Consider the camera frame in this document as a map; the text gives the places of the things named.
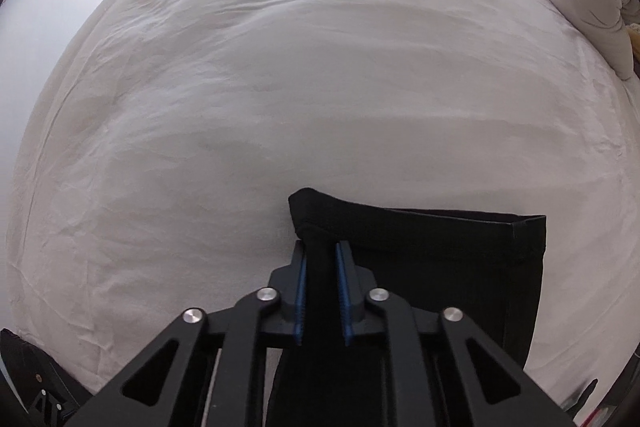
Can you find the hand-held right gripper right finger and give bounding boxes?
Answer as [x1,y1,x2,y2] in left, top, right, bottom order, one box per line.
[335,241,576,427]

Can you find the black pants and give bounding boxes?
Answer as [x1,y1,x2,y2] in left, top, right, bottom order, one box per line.
[265,188,547,427]

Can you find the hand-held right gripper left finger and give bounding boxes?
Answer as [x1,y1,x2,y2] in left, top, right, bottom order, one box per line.
[65,241,307,427]

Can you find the bed with white sheet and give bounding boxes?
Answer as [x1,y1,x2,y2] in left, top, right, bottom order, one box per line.
[4,0,638,414]

